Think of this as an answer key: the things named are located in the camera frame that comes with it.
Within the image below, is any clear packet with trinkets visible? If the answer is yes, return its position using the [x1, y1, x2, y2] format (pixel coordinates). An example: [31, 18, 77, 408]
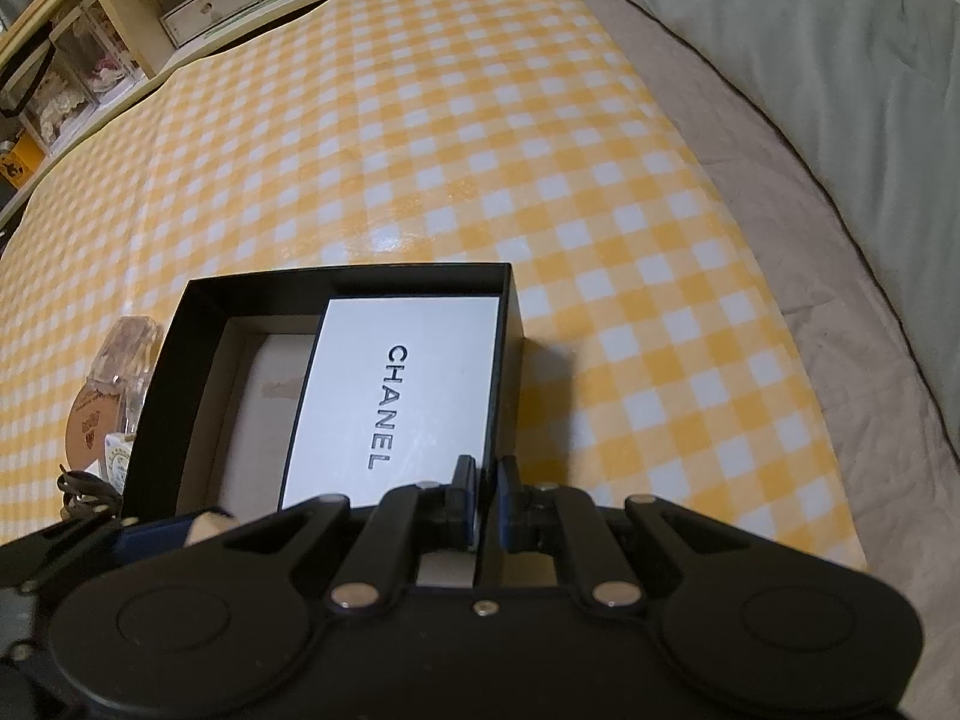
[116, 371, 153, 434]

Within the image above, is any black spiral hair tie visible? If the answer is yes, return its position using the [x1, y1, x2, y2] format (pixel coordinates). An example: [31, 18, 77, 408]
[55, 466, 125, 522]

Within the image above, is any clear doll display case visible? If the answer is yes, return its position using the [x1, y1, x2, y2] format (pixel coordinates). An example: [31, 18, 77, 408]
[2, 37, 93, 153]

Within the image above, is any round cork coaster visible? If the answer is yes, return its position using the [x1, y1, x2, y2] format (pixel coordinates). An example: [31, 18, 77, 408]
[65, 382, 125, 472]

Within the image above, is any yellow black box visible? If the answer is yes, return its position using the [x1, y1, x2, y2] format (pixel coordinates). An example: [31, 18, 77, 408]
[0, 130, 46, 188]

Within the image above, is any grey bed sheet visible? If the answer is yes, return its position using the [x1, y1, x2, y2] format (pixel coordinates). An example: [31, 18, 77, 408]
[584, 0, 958, 718]

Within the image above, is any black tray box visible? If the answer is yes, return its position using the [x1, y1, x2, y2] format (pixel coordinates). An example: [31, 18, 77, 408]
[124, 263, 523, 522]

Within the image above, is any white Chanel box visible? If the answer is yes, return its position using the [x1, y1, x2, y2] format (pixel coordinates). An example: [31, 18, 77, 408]
[280, 296, 500, 507]

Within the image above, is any grey pillow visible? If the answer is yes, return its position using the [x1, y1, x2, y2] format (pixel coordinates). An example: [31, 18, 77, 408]
[630, 0, 958, 437]

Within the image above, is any clear plastic lash case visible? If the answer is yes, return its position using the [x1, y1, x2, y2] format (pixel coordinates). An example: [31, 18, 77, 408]
[89, 316, 163, 387]

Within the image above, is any yellow white checkered cloth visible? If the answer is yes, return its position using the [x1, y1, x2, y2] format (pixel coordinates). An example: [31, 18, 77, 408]
[2, 0, 866, 569]

